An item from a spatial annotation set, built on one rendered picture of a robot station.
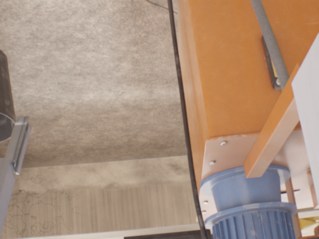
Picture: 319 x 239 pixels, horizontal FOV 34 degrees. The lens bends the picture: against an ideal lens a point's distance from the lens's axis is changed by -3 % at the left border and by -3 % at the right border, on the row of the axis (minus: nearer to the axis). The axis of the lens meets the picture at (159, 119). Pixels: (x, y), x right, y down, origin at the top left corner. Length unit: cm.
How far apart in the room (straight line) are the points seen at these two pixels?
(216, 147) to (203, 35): 27
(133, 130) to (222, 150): 141
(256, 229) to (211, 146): 27
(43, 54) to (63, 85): 25
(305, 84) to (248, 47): 48
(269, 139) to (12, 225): 206
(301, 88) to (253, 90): 40
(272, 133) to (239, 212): 33
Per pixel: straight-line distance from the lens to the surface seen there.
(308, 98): 79
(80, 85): 213
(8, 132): 192
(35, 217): 292
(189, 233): 311
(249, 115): 118
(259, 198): 135
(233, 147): 119
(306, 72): 79
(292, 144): 125
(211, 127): 116
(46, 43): 187
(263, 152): 114
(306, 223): 331
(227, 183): 137
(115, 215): 287
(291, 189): 149
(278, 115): 101
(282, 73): 101
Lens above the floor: 102
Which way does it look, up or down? 24 degrees down
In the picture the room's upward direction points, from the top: 173 degrees clockwise
